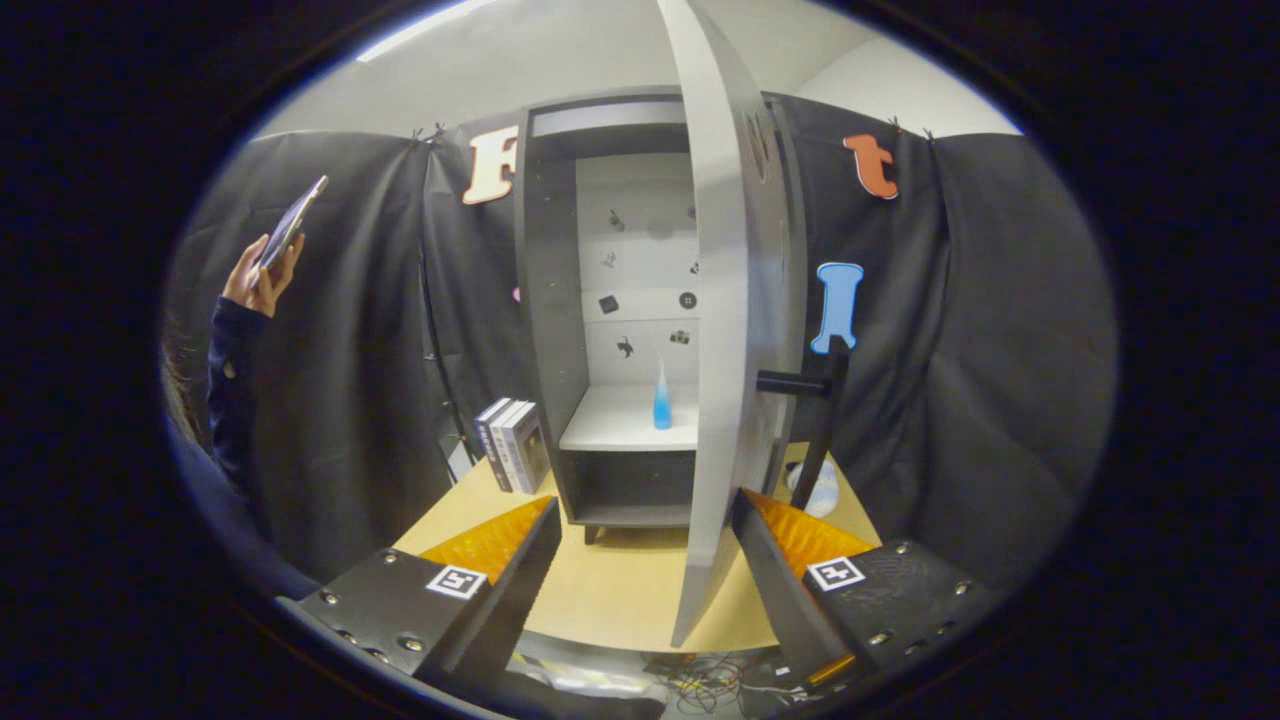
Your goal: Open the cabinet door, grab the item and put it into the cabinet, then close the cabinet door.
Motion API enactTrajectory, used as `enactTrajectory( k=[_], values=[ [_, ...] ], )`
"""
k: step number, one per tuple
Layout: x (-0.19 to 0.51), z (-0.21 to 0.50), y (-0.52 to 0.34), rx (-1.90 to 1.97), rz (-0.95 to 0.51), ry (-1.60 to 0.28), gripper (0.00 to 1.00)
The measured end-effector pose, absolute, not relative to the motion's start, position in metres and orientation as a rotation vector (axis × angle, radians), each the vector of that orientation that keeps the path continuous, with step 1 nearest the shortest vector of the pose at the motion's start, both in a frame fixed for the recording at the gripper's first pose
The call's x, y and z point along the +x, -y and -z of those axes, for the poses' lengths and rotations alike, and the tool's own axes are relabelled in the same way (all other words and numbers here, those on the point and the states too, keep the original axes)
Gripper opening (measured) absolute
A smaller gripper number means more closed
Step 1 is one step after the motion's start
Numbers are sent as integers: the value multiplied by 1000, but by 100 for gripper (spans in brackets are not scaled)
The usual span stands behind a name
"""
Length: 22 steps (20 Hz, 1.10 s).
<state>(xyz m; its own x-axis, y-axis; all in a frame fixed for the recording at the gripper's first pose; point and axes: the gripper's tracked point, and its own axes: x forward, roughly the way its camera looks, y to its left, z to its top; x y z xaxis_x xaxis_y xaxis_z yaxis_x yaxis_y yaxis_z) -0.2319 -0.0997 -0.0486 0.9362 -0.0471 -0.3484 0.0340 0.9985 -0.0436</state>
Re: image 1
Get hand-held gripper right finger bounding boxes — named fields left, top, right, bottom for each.
left=731, top=487, right=993, bottom=693

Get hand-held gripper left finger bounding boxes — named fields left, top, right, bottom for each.
left=278, top=494, right=564, bottom=693

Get grey cover book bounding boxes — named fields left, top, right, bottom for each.
left=500, top=402, right=552, bottom=496

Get dark blue book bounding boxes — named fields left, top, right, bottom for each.
left=473, top=398, right=514, bottom=493

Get grey cabinet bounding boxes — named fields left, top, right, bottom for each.
left=513, top=85, right=806, bottom=546

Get black backdrop cloth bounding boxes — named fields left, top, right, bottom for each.
left=165, top=95, right=1119, bottom=591

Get smartphone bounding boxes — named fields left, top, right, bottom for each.
left=255, top=175, right=329, bottom=286

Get black cables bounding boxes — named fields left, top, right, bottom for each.
left=640, top=650, right=801, bottom=716

